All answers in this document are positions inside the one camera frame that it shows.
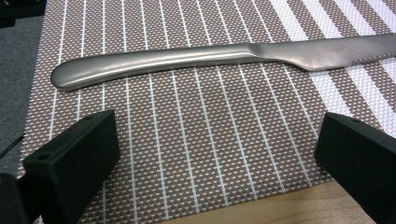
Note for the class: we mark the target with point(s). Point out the brown white striped woven placemat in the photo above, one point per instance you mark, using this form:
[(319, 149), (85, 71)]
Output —
[(199, 130)]

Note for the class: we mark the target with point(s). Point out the matte steel table knife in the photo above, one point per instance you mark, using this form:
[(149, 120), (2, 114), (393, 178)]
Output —
[(155, 60)]

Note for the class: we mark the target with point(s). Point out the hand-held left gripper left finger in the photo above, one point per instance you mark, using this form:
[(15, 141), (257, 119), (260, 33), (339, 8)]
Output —
[(71, 168)]

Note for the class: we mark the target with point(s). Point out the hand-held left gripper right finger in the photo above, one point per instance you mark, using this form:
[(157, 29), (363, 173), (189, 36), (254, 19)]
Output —
[(361, 161)]

